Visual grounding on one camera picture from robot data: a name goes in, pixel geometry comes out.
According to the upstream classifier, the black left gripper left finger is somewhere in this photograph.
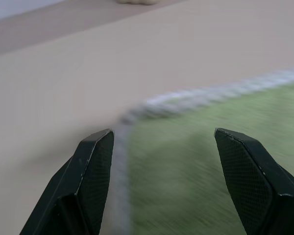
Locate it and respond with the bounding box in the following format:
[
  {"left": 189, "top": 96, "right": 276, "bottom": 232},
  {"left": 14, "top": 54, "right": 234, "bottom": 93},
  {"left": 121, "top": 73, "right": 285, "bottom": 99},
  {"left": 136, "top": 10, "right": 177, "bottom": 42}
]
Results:
[{"left": 19, "top": 128, "right": 115, "bottom": 235}]

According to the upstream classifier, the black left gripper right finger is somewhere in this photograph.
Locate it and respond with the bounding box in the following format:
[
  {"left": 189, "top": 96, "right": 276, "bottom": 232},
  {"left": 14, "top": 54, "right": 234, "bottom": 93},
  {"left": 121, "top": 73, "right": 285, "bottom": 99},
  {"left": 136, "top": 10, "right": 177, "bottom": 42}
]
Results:
[{"left": 214, "top": 127, "right": 294, "bottom": 235}]

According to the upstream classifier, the green towel with white edge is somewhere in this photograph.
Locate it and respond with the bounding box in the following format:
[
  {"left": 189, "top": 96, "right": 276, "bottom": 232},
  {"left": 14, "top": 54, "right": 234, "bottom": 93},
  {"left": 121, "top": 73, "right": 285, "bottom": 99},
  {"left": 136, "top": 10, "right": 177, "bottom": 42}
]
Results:
[{"left": 112, "top": 66, "right": 294, "bottom": 235}]

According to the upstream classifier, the cream rounded object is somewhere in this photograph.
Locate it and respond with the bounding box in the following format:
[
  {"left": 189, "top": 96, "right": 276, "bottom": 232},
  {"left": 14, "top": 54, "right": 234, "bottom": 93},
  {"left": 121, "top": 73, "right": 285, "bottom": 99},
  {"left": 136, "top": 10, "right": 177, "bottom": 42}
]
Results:
[{"left": 117, "top": 0, "right": 160, "bottom": 6}]

